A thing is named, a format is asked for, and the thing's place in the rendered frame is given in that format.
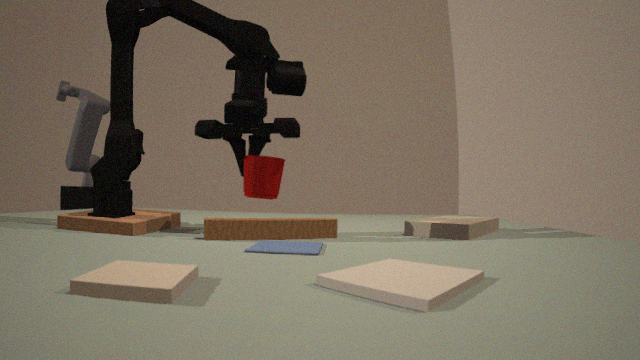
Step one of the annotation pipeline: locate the brown wooden bar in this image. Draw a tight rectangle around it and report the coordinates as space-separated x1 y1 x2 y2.
204 218 338 241

